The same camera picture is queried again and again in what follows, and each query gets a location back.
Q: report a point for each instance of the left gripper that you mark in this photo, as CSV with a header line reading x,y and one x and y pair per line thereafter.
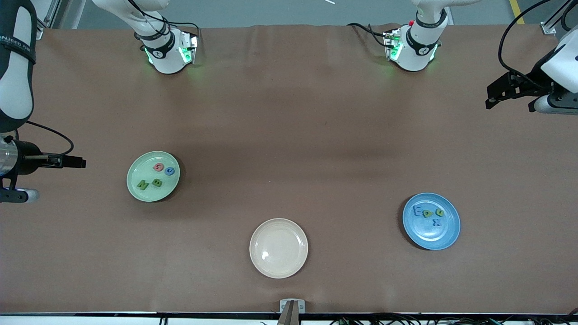
x,y
534,78

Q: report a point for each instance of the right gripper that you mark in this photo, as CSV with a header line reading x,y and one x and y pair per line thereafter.
x,y
27,157

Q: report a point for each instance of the green foam letter N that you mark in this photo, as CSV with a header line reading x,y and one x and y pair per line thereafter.
x,y
143,184
439,212

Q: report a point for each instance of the pink foam letter Q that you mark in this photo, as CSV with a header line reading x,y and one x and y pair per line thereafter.
x,y
155,167

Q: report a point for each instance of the green foam letter B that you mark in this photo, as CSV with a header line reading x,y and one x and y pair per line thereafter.
x,y
157,183

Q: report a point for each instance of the blue foam letter G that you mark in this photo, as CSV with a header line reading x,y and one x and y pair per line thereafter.
x,y
166,171

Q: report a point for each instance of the green foam letter p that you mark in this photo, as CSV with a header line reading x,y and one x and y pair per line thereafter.
x,y
427,214

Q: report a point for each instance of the blue foam letter x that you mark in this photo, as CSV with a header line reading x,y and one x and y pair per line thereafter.
x,y
436,222

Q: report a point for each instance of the blue foam letter m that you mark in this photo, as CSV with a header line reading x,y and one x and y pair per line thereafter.
x,y
417,211

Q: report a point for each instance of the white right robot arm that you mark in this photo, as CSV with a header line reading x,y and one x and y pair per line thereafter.
x,y
16,81

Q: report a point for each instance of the yellow floor tape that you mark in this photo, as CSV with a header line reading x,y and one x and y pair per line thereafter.
x,y
518,13

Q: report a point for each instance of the brown table mat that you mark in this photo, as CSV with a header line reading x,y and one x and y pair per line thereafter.
x,y
90,248

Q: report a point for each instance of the green plate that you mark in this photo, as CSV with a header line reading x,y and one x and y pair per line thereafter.
x,y
151,196

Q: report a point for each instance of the white panel strip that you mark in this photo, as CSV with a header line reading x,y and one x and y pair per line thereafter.
x,y
67,321

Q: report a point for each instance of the blue plate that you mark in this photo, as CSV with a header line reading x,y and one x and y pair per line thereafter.
x,y
429,237

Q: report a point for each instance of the beige plate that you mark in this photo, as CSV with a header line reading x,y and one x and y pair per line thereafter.
x,y
278,248

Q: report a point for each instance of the aluminium frame post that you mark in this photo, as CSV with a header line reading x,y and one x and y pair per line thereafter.
x,y
39,34
547,28

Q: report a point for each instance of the aluminium frame strut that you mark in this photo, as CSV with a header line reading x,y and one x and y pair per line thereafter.
x,y
56,12

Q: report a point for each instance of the black table edge rail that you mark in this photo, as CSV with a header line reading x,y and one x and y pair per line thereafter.
x,y
203,314

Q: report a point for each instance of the metal mount bracket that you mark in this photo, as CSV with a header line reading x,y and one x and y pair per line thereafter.
x,y
291,316

